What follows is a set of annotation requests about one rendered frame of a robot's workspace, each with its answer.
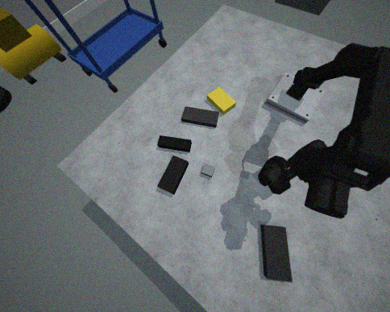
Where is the dark grey controller unit with rocker switches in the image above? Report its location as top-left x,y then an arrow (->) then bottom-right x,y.
258,156 -> 290,186

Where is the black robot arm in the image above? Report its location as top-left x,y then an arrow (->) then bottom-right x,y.
286,43 -> 390,218

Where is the yellow rectangular block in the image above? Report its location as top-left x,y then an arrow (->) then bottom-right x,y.
207,87 -> 236,115

